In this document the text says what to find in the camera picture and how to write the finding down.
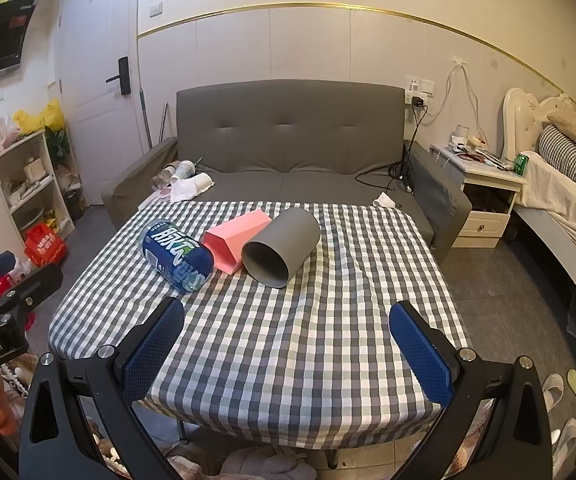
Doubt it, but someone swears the red plastic basket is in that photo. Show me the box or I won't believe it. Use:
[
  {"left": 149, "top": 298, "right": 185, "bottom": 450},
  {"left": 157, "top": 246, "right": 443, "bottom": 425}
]
[{"left": 24, "top": 223, "right": 66, "bottom": 266}]

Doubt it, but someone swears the green plant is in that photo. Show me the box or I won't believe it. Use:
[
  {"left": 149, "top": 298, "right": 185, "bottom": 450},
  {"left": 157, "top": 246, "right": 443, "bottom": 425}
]
[{"left": 45, "top": 127, "right": 69, "bottom": 167}]

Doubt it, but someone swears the white door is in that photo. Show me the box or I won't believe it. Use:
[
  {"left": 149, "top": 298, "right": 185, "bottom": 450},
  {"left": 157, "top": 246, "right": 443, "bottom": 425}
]
[{"left": 55, "top": 0, "right": 143, "bottom": 208}]

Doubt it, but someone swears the cream nightstand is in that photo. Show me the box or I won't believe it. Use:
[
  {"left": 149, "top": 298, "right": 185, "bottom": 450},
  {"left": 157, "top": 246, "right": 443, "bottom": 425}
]
[{"left": 430, "top": 145, "right": 528, "bottom": 250}]

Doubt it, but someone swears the beige blanket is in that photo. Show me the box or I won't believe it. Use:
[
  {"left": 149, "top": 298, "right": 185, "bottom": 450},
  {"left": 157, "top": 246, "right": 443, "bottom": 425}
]
[{"left": 515, "top": 152, "right": 576, "bottom": 286}]

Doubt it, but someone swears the checked pillow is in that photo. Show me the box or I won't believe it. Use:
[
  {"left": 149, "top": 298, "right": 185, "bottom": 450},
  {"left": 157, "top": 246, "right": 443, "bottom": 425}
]
[{"left": 538, "top": 125, "right": 576, "bottom": 198}]

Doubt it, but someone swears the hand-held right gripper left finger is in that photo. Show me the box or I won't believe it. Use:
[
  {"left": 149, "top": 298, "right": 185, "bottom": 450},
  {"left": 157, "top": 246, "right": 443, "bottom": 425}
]
[{"left": 19, "top": 296, "right": 185, "bottom": 480}]

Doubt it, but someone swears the blue drink can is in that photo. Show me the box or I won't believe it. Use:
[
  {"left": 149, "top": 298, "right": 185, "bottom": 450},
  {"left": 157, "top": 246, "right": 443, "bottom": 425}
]
[{"left": 139, "top": 219, "right": 215, "bottom": 294}]

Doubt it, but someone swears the white cloth on sofa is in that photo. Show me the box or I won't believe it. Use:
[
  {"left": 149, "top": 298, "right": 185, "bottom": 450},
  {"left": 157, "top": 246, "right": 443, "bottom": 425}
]
[{"left": 169, "top": 177, "right": 209, "bottom": 204}]

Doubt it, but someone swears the white wall socket panel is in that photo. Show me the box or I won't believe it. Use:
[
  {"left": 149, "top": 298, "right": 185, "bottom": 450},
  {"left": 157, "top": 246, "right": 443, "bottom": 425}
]
[{"left": 404, "top": 76, "right": 435, "bottom": 106}]

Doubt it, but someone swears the white cable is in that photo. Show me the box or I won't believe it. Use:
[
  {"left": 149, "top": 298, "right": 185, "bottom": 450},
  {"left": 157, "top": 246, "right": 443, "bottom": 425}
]
[{"left": 425, "top": 60, "right": 489, "bottom": 147}]

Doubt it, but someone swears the grey sofa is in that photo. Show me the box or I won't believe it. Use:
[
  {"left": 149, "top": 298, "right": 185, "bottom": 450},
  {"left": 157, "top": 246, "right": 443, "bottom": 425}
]
[{"left": 102, "top": 80, "right": 473, "bottom": 261}]

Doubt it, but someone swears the grey checked tablecloth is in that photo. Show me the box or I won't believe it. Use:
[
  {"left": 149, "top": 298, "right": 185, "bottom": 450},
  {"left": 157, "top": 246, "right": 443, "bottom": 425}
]
[{"left": 49, "top": 201, "right": 473, "bottom": 448}]

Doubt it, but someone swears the white cup with straw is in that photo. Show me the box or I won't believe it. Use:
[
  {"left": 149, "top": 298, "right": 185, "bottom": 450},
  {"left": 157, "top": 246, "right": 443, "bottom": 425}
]
[{"left": 170, "top": 157, "right": 203, "bottom": 182}]

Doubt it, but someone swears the black door lock handle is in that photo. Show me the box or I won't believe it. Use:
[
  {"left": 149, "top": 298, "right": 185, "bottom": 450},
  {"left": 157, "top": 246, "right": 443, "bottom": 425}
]
[{"left": 106, "top": 56, "right": 131, "bottom": 95}]

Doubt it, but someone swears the black cable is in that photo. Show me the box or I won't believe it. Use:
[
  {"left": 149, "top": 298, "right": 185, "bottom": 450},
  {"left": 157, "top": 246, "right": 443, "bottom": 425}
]
[{"left": 355, "top": 105, "right": 429, "bottom": 195}]

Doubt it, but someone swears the grey cylindrical cup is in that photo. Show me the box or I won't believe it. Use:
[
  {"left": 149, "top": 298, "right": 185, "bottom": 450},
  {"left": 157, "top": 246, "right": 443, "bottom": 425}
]
[{"left": 241, "top": 208, "right": 321, "bottom": 289}]

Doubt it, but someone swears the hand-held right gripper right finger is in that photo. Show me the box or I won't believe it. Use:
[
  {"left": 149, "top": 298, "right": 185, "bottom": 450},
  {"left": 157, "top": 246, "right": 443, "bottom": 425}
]
[{"left": 388, "top": 301, "right": 555, "bottom": 480}]

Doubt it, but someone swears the cream bed headboard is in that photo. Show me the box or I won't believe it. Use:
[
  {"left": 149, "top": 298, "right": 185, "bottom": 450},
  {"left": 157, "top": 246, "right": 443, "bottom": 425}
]
[{"left": 502, "top": 87, "right": 576, "bottom": 161}]

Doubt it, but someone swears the yellow plastic bag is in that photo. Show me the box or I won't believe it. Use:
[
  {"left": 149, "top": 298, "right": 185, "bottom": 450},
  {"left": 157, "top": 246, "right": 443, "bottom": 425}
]
[{"left": 14, "top": 99, "right": 66, "bottom": 135}]

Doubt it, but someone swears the cream open shelf unit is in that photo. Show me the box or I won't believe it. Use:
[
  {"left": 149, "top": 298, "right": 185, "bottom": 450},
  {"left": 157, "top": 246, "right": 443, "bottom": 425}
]
[{"left": 0, "top": 127, "right": 76, "bottom": 251}]

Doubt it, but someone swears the grey mop handle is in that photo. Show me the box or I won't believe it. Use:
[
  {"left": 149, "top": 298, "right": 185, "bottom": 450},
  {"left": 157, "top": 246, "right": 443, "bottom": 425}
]
[{"left": 139, "top": 87, "right": 151, "bottom": 149}]

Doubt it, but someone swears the pink hexagonal cup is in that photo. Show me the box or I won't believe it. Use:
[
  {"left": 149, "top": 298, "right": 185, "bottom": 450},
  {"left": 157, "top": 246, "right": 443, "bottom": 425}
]
[{"left": 203, "top": 211, "right": 273, "bottom": 276}]

